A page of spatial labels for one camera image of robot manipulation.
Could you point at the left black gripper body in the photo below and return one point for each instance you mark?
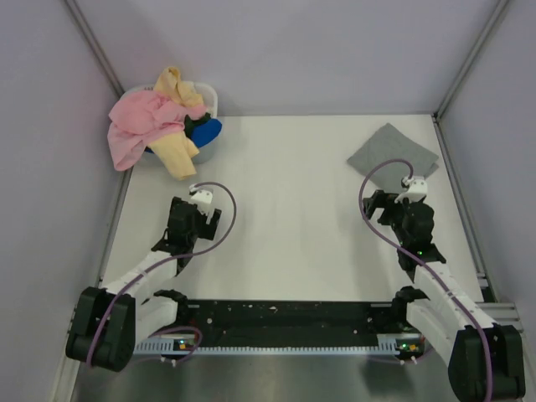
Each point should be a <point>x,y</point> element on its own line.
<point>199,220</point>

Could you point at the slotted grey cable duct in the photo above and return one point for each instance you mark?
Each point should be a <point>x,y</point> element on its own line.
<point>383,345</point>

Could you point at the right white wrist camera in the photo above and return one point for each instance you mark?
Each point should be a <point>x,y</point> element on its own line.
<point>415,190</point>

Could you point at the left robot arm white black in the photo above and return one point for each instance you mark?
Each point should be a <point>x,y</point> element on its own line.
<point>110,321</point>

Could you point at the left aluminium corner post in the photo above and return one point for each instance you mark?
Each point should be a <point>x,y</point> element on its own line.
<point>76,14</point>

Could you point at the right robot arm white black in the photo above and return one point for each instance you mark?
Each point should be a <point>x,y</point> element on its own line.
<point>484,359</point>

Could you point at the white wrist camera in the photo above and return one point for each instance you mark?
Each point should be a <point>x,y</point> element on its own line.
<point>415,190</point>
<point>202,198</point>

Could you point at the yellow t shirt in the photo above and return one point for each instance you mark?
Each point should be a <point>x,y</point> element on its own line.
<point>175,150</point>

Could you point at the blue t shirt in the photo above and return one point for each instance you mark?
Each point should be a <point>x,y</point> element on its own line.
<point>205,134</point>

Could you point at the aluminium frame bar front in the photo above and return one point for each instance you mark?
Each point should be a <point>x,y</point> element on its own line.
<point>505,313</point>

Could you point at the dark green t shirt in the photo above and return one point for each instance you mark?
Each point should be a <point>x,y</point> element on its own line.
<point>190,124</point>

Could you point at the right aluminium corner post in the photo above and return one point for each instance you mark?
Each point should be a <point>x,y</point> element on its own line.
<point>483,39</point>

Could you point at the white plastic basket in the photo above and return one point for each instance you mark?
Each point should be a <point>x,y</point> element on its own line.
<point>170,118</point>

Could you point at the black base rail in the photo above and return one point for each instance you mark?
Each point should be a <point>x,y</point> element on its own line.
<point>285,324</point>

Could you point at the folded grey t shirt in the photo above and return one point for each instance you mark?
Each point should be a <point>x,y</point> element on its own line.
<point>389,143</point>

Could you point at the pink t shirt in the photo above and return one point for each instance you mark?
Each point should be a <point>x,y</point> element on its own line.
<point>139,119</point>

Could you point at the aluminium corner post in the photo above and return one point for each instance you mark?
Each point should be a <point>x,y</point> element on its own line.
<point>483,39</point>
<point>76,14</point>

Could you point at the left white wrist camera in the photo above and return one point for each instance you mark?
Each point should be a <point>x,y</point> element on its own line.
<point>202,198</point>

